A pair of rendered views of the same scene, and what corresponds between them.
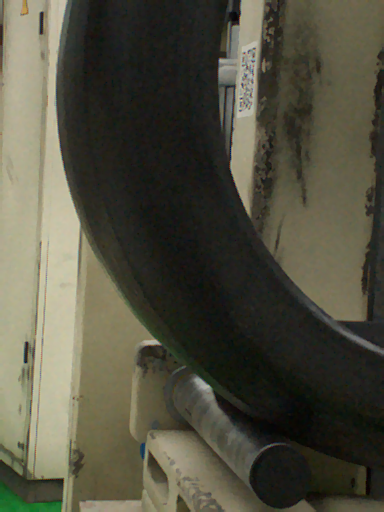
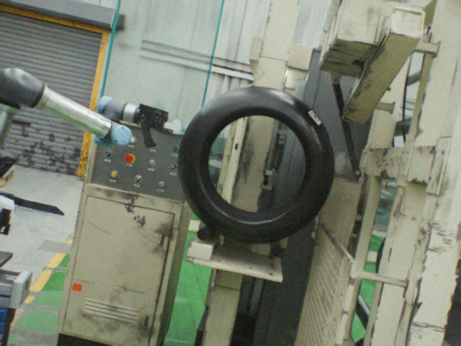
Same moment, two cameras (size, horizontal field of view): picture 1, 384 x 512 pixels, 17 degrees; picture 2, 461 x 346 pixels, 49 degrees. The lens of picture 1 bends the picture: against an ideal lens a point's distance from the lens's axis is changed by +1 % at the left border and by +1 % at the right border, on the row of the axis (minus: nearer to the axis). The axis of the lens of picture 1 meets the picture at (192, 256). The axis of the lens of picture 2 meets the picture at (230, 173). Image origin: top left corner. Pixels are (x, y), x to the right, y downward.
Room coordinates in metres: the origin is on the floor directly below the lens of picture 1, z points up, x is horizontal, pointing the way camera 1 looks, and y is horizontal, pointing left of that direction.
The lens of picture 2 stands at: (-0.90, -0.60, 1.24)
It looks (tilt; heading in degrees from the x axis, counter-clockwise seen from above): 3 degrees down; 15
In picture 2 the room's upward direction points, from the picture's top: 11 degrees clockwise
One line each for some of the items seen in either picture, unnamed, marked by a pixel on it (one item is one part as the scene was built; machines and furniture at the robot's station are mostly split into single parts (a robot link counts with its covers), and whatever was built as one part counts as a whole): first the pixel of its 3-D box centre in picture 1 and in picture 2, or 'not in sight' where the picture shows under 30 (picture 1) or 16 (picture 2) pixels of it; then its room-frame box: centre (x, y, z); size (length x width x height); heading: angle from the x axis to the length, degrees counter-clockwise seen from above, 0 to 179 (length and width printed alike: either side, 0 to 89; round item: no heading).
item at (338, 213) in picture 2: not in sight; (335, 211); (1.39, -0.51, 1.05); 0.20 x 0.15 x 0.30; 11
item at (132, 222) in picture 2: not in sight; (132, 236); (1.73, 0.57, 0.63); 0.56 x 0.41 x 1.27; 101
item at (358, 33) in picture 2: not in sight; (361, 44); (1.04, -0.49, 1.71); 0.61 x 0.25 x 0.15; 11
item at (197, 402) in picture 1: (230, 428); (207, 227); (1.08, -0.04, 0.90); 0.35 x 0.05 x 0.05; 11
